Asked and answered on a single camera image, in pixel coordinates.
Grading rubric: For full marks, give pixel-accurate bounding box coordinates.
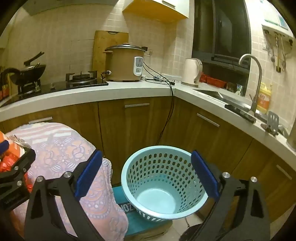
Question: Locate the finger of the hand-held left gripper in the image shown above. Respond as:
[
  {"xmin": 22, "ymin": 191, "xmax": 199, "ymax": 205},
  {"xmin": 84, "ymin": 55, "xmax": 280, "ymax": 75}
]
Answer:
[
  {"xmin": 0, "ymin": 148, "xmax": 36, "ymax": 193},
  {"xmin": 0, "ymin": 141, "xmax": 11, "ymax": 154}
]

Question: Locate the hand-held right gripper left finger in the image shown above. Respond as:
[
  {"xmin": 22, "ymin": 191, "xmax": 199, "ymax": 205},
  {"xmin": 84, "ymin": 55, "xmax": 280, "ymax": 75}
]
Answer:
[{"xmin": 24, "ymin": 149, "xmax": 109, "ymax": 241}]

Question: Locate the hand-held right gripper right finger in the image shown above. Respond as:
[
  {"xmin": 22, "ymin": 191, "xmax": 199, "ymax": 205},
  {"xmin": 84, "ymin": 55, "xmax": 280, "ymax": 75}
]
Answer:
[{"xmin": 191, "ymin": 150, "xmax": 271, "ymax": 241}]

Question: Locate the orange snack packet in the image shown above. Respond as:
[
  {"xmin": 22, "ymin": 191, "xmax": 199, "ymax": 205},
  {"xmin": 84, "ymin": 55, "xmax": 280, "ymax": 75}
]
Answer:
[{"xmin": 0, "ymin": 131, "xmax": 35, "ymax": 193}]

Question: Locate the light blue perforated basket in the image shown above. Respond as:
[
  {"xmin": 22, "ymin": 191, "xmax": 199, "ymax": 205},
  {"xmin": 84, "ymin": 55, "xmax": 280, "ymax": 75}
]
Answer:
[{"xmin": 121, "ymin": 145, "xmax": 208, "ymax": 222}]

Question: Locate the pink floral tablecloth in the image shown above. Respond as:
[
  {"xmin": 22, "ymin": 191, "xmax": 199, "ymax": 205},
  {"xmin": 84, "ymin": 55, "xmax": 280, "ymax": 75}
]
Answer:
[{"xmin": 5, "ymin": 122, "xmax": 129, "ymax": 241}]

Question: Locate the dark sauce bottle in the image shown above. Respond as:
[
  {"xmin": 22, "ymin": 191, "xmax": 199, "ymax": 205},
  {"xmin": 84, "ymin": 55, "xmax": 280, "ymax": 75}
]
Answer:
[{"xmin": 0, "ymin": 67, "xmax": 11, "ymax": 100}]

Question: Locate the teal cardboard box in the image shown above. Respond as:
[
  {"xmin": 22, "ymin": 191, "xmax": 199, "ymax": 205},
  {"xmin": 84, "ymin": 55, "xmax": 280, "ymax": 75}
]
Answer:
[{"xmin": 112, "ymin": 186, "xmax": 173, "ymax": 237}]

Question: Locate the black elongated tool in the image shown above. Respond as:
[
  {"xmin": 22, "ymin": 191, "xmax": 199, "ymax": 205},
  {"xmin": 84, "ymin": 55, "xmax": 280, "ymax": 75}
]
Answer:
[{"xmin": 225, "ymin": 104, "xmax": 257, "ymax": 123}]

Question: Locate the black wok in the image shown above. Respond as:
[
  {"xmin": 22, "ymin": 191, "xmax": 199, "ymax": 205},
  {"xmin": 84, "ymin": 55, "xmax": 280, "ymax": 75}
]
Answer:
[{"xmin": 9, "ymin": 51, "xmax": 47, "ymax": 85}]

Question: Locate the black gas cooktop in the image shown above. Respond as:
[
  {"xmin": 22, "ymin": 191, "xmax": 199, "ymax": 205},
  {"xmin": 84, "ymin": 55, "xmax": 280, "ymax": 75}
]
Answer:
[{"xmin": 0, "ymin": 71, "xmax": 109, "ymax": 106}]

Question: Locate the steel sink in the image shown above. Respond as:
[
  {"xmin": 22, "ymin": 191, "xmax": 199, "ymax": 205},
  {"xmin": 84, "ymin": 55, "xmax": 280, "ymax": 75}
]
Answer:
[{"xmin": 193, "ymin": 89, "xmax": 252, "ymax": 109}]

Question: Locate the metal perforated holder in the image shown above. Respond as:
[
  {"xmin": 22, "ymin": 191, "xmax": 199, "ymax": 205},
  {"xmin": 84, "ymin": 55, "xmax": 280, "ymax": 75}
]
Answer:
[{"xmin": 261, "ymin": 111, "xmax": 279, "ymax": 136}]

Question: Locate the yellow detergent bottle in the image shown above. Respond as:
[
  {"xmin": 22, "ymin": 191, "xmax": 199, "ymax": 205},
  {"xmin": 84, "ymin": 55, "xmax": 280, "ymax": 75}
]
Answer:
[{"xmin": 257, "ymin": 83, "xmax": 272, "ymax": 114}]

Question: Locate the red snack packet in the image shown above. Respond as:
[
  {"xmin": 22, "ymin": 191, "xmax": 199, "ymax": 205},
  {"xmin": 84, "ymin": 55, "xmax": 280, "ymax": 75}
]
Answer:
[{"xmin": 199, "ymin": 72, "xmax": 226, "ymax": 88}]

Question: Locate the metal kitchen faucet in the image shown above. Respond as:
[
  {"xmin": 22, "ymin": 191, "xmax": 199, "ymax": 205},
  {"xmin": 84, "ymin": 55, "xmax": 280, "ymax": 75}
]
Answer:
[{"xmin": 239, "ymin": 54, "xmax": 263, "ymax": 114}]

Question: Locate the white electric kettle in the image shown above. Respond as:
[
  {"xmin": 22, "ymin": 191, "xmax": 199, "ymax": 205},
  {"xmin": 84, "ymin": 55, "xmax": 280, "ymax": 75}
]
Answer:
[{"xmin": 181, "ymin": 58, "xmax": 203, "ymax": 88}]

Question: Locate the power strip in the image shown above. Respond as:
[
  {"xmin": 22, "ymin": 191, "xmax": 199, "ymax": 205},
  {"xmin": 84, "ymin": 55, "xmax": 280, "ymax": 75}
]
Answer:
[{"xmin": 142, "ymin": 75, "xmax": 175, "ymax": 84}]

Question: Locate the brown rice cooker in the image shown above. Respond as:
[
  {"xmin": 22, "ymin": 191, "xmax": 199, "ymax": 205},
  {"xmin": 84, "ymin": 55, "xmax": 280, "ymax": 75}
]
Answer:
[{"xmin": 103, "ymin": 43, "xmax": 146, "ymax": 82}]

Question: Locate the wooden cutting board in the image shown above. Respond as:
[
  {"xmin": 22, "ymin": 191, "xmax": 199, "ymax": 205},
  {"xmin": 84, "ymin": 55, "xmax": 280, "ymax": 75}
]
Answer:
[{"xmin": 93, "ymin": 30, "xmax": 129, "ymax": 70}]

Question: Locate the hanging metal utensil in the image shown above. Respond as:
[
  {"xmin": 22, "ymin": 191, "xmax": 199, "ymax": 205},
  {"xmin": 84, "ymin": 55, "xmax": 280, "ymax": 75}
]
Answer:
[
  {"xmin": 275, "ymin": 35, "xmax": 287, "ymax": 73},
  {"xmin": 268, "ymin": 32, "xmax": 276, "ymax": 62}
]

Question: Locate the dark window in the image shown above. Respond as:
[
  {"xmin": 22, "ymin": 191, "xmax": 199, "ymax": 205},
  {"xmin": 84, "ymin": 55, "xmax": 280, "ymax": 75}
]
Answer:
[{"xmin": 191, "ymin": 0, "xmax": 252, "ymax": 77}]

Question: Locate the grey range hood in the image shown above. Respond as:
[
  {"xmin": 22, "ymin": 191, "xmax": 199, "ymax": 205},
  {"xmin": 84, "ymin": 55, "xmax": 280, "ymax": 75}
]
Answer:
[{"xmin": 22, "ymin": 0, "xmax": 119, "ymax": 17}]

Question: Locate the white water heater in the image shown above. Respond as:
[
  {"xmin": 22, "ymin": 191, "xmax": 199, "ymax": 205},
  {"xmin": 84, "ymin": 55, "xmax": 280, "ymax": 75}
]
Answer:
[{"xmin": 261, "ymin": 0, "xmax": 295, "ymax": 36}]

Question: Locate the black power cable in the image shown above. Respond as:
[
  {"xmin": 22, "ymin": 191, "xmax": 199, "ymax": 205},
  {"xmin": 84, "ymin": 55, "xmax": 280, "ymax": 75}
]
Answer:
[{"xmin": 158, "ymin": 81, "xmax": 175, "ymax": 144}]

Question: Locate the yellow wall cabinet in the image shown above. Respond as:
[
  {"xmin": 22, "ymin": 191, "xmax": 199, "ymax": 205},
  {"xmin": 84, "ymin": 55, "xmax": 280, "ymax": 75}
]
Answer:
[{"xmin": 122, "ymin": 0, "xmax": 190, "ymax": 23}]

